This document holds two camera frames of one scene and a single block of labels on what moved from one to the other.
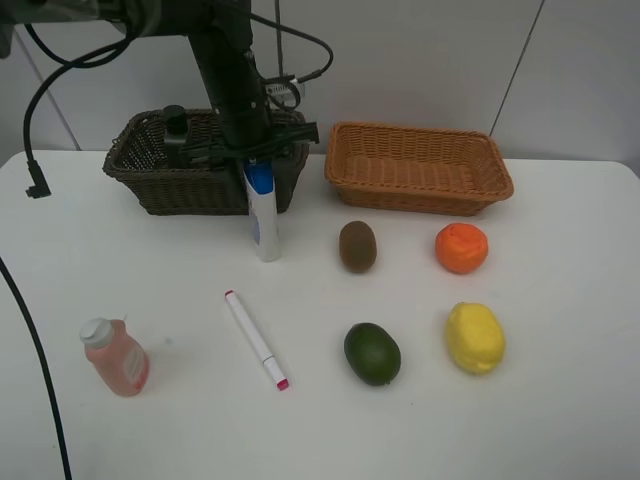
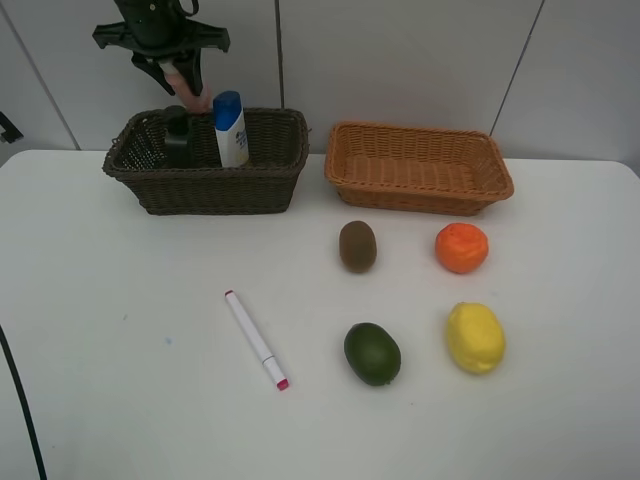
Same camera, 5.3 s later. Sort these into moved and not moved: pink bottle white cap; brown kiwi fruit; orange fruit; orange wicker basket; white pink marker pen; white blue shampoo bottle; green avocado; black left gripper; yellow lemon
Moved: pink bottle white cap; white blue shampoo bottle; black left gripper
Not moved: brown kiwi fruit; orange wicker basket; green avocado; yellow lemon; white pink marker pen; orange fruit
